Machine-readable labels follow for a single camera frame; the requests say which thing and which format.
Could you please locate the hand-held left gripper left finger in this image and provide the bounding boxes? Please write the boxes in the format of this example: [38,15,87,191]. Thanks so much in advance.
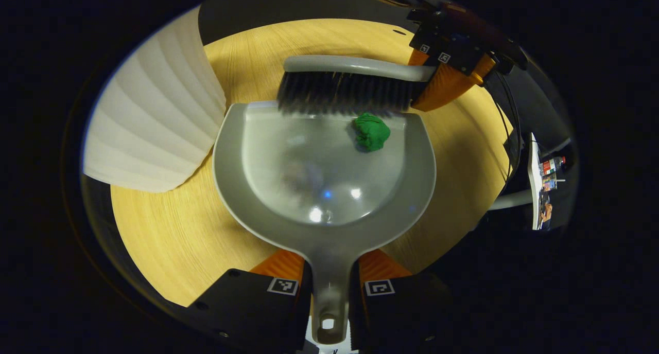
[188,249,313,353]

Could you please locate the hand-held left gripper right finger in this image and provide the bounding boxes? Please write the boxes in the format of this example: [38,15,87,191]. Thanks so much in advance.
[350,249,455,353]

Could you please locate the small grey broom black bristles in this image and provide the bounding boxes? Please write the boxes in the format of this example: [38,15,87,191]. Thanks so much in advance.
[277,55,438,115]

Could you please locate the green paper ball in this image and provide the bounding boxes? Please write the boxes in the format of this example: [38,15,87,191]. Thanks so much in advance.
[352,112,391,153]

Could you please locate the grey plastic dustpan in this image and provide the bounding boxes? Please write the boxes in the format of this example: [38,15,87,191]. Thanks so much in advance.
[212,101,437,345]

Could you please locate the white ribbed garbage bin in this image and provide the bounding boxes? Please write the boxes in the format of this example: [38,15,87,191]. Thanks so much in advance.
[82,5,227,193]

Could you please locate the plastic bottle red label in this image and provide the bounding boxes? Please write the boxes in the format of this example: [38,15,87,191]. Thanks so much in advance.
[541,156,567,176]

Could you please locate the white board edge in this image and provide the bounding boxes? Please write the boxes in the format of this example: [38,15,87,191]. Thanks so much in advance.
[526,133,542,231]

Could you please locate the black cable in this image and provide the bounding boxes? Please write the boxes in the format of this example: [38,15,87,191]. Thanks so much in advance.
[487,68,525,177]

